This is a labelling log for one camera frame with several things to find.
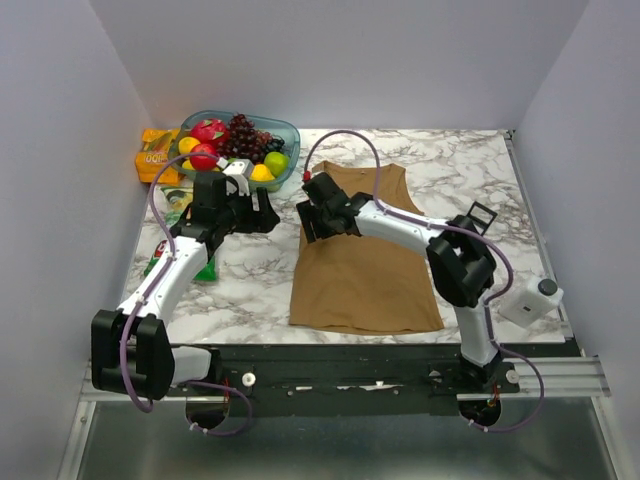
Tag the green cassava chips bag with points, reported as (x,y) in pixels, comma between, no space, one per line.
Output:
(177,254)

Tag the green lime right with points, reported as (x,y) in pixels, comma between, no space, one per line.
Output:
(277,163)

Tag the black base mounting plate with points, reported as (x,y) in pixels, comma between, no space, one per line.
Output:
(305,380)

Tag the orange snack packet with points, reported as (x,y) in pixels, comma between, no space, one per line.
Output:
(153,155)

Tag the yellow lemon front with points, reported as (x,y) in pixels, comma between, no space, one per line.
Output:
(261,173)

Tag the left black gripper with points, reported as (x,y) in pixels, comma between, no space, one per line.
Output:
(261,221)

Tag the red apple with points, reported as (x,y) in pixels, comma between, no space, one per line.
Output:
(203,157)

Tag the purple grape bunch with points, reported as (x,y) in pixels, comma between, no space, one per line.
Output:
(248,142)

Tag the yellow lemon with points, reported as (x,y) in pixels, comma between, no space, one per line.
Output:
(187,144)
(261,173)

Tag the black brooch display box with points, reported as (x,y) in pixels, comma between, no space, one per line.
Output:
(481,216)

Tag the white bottle black cap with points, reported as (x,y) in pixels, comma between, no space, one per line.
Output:
(531,301)

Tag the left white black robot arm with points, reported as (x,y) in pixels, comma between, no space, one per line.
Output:
(165,290)

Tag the aluminium frame rail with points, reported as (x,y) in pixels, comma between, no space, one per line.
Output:
(563,377)

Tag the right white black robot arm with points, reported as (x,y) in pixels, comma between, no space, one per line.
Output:
(461,264)

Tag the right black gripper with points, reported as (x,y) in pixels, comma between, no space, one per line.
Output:
(307,211)

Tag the brown clothing garment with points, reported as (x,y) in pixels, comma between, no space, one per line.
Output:
(362,285)

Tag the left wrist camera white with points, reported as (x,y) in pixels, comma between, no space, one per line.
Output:
(238,173)

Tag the yellow lemon left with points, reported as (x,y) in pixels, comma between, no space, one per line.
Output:
(187,144)

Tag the red dragon fruit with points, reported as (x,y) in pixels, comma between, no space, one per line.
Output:
(211,131)

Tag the clear teal fruit bowl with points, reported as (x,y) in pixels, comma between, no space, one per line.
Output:
(281,128)

